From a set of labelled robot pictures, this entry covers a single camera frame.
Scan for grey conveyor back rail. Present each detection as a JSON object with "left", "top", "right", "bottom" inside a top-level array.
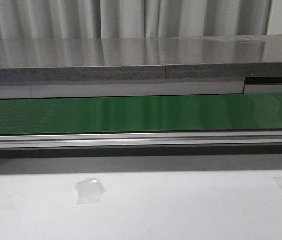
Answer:
[{"left": 0, "top": 77, "right": 282, "bottom": 100}]

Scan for grey curtain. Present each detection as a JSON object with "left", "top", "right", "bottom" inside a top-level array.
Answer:
[{"left": 0, "top": 0, "right": 282, "bottom": 40}]

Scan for clear tape patch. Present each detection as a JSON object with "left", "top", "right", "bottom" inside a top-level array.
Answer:
[{"left": 74, "top": 177, "right": 106, "bottom": 205}]

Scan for aluminium conveyor front rail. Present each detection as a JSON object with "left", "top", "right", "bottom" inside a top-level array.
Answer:
[{"left": 0, "top": 129, "right": 282, "bottom": 149}]

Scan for green conveyor belt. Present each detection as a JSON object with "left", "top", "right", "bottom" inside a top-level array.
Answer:
[{"left": 0, "top": 93, "right": 282, "bottom": 135}]

